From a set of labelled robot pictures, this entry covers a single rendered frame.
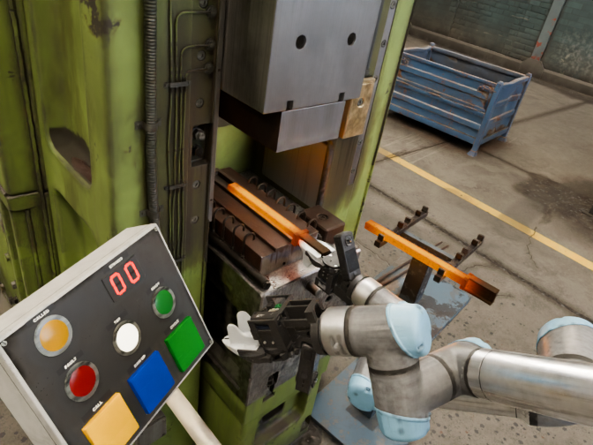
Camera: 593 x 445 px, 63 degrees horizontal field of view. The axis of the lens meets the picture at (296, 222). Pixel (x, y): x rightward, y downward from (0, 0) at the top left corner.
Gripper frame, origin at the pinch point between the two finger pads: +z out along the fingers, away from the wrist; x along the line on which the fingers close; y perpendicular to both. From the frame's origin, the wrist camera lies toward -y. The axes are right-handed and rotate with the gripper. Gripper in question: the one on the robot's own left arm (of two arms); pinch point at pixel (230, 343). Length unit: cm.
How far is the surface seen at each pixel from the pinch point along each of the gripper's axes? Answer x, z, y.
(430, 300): -86, -9, -52
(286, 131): -37.2, -4.5, 26.9
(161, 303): 0.7, 10.7, 9.8
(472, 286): -65, -29, -34
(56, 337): 20.1, 10.7, 17.7
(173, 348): 3.3, 10.4, 1.7
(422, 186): -312, 44, -97
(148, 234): -4.0, 11.1, 21.5
